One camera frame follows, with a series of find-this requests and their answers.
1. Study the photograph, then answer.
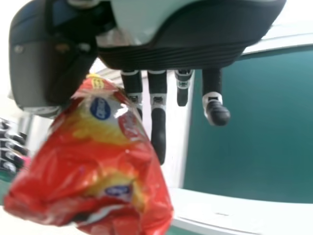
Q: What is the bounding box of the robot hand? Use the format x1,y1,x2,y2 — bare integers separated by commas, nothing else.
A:
8,0,287,165

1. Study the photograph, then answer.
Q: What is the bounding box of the red biscuit packet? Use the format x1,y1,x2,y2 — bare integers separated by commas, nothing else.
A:
3,73,174,235

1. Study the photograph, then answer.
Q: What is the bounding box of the long white cable duct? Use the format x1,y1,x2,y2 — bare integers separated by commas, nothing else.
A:
168,187,313,235

